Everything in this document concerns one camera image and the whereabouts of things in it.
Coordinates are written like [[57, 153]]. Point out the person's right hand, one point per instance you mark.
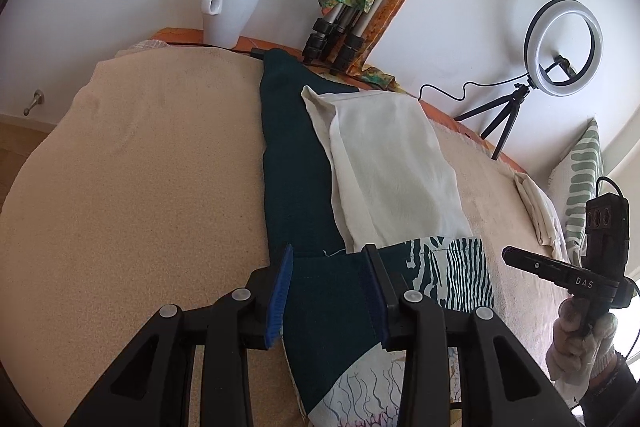
[[570, 357]]

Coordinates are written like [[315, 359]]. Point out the green striped pillow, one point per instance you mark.
[[580, 177]]

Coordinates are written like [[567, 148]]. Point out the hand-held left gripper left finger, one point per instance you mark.
[[280, 292]]

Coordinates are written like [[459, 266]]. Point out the metal door stop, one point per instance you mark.
[[36, 99]]

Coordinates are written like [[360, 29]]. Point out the white mug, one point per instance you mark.
[[230, 17]]

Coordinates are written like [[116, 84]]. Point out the folded white clothes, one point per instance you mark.
[[542, 212]]

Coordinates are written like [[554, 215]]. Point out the small black tripod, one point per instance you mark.
[[505, 122]]

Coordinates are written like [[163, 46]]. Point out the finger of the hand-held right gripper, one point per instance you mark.
[[535, 264]]

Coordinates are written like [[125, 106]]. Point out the dark green tree print t-shirt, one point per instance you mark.
[[295, 187]]

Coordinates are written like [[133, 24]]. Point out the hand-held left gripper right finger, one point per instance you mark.
[[375, 297]]

